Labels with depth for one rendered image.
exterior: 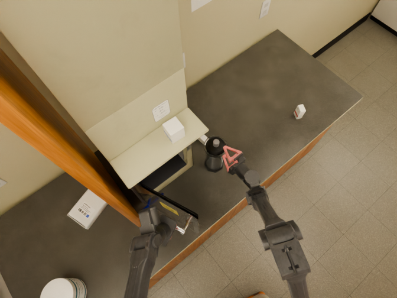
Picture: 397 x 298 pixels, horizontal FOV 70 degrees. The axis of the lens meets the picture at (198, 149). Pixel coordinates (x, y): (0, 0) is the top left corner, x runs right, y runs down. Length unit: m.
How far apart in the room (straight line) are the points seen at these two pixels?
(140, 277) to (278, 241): 0.38
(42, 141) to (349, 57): 3.23
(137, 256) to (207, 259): 1.49
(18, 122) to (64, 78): 0.15
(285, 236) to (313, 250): 1.68
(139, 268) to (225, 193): 0.72
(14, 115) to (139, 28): 0.30
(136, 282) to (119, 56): 0.57
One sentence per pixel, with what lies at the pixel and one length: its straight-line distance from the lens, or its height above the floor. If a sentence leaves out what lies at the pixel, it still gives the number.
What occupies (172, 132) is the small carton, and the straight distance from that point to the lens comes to 0.87.
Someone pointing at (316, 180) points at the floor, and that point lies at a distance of 2.64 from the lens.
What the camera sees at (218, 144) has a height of 1.20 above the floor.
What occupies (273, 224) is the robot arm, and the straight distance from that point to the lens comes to 0.88.
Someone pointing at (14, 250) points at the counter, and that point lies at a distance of 1.66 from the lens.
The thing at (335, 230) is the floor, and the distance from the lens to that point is 2.59.
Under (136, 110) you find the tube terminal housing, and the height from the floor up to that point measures 1.66.
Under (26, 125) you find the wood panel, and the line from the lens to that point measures 0.54.
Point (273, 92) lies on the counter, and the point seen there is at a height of 0.94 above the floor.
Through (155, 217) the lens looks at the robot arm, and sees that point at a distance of 0.97.
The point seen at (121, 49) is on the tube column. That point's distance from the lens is 0.65.
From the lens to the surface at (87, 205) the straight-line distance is 1.50.
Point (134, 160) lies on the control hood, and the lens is 0.92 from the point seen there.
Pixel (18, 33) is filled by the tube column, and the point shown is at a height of 2.02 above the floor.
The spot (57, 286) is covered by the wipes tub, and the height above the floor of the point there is 1.09.
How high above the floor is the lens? 2.34
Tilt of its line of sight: 66 degrees down
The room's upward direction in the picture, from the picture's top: 2 degrees counter-clockwise
